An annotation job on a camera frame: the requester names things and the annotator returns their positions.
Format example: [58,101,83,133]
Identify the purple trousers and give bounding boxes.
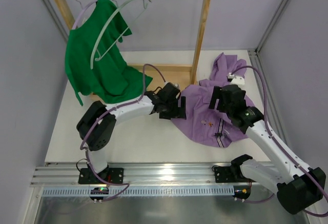
[171,53,247,148]

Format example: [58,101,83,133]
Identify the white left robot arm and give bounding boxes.
[76,82,187,186]

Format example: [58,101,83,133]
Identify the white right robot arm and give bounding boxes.
[209,85,327,214]

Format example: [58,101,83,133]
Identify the pale green clothes hanger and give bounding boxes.
[90,0,152,70]

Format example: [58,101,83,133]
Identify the purple clothes hanger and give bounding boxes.
[72,0,97,30]

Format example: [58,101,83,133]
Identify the green t-shirt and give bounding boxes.
[65,0,153,105]

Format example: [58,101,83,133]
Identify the right controller board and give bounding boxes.
[233,186,251,200]

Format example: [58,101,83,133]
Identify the controller board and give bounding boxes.
[233,186,251,200]
[90,187,109,201]

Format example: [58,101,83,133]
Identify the left controller board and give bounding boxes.
[90,187,109,201]

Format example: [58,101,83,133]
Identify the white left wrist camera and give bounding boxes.
[165,82,179,89]

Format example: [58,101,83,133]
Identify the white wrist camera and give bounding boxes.
[165,82,179,89]
[227,73,245,87]

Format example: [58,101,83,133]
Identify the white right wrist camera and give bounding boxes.
[227,73,245,87]

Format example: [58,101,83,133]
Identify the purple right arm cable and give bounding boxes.
[232,66,328,218]

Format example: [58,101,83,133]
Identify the aluminium mounting rail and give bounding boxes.
[30,161,308,187]

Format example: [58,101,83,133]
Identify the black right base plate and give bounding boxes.
[212,166,254,183]

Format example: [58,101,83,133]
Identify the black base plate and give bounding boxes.
[212,166,254,183]
[78,167,124,185]

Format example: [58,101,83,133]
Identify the slotted grey cable duct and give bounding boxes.
[42,186,234,197]

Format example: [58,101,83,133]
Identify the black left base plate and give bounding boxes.
[78,167,124,185]

